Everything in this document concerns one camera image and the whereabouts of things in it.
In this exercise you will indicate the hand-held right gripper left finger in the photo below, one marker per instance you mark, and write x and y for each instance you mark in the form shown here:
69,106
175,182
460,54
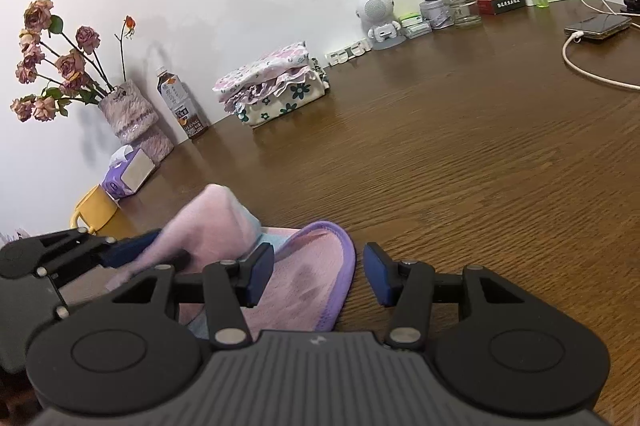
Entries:
260,273

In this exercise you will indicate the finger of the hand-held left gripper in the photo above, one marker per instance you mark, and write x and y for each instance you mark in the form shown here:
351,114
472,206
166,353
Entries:
125,248

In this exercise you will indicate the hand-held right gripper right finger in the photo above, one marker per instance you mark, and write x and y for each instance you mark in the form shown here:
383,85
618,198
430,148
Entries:
377,273

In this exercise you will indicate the pink blue mesh vest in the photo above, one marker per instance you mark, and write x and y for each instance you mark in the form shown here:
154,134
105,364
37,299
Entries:
310,276

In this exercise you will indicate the yellow mug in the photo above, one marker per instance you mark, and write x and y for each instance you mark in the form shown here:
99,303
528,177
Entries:
97,208

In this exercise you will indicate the purple tissue pack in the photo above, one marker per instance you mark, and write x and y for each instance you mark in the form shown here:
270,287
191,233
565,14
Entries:
122,178

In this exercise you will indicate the fuzzy pink vase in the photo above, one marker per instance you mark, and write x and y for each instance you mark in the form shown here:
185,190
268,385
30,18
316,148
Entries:
132,116

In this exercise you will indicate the tea bottle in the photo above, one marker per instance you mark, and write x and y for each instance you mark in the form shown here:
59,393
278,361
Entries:
182,106

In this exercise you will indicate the folded floral cloth stack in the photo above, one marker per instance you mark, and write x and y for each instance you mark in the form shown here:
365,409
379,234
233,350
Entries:
285,104

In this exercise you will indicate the purple ruffled folded cloth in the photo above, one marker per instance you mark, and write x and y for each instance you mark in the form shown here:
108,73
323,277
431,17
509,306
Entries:
265,89

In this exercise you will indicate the dried pink roses bouquet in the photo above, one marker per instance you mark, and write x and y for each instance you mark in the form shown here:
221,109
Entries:
70,66

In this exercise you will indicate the pink floral folded cloth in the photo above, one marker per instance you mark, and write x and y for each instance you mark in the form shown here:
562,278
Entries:
260,66

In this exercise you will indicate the small white box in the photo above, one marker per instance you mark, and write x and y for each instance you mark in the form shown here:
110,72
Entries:
417,30

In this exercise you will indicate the small green box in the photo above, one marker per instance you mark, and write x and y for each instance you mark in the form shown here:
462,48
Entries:
410,19

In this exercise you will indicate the grey tin can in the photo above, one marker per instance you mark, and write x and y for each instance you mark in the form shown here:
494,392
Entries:
434,16

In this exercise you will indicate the white robot speaker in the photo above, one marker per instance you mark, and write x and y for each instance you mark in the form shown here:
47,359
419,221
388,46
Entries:
375,9

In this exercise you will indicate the clear glass cup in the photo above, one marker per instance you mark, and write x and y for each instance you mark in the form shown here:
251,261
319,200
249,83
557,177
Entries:
462,6

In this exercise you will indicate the red flat box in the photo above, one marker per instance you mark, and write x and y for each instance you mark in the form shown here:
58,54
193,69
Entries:
500,5

